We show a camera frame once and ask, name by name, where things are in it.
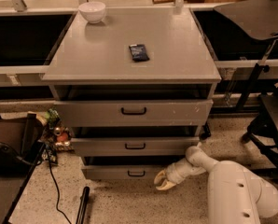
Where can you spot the grey top drawer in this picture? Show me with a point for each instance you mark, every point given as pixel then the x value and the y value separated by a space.
pixel 133 113

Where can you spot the pile of colourful toys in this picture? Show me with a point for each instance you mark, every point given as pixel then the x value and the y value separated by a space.
pixel 56 136

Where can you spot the grey drawer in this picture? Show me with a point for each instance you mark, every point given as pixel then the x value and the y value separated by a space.
pixel 133 113
pixel 132 146
pixel 115 172

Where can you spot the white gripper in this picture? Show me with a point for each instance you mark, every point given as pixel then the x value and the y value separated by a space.
pixel 176 174

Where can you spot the black chair on right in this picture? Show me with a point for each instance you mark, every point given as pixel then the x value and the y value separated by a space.
pixel 263 131

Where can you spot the black office chair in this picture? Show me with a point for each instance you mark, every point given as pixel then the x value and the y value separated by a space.
pixel 20 149

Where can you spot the grey middle drawer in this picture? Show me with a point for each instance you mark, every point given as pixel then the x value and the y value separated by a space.
pixel 132 146

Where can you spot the grey bottom drawer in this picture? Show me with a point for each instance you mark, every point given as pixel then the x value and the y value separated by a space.
pixel 115 172

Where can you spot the white bowl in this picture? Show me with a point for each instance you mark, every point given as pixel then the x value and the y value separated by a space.
pixel 92 12

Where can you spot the dark blue snack packet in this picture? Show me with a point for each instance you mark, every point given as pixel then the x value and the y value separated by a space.
pixel 138 52

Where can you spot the wooden stick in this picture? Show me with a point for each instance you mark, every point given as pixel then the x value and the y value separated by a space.
pixel 162 1

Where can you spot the grey drawer cabinet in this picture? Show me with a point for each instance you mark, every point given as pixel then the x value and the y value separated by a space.
pixel 94 63

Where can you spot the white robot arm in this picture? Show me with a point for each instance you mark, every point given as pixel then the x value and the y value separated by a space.
pixel 235 194

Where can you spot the black side table stand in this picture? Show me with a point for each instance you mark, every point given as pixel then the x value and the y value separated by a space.
pixel 259 20

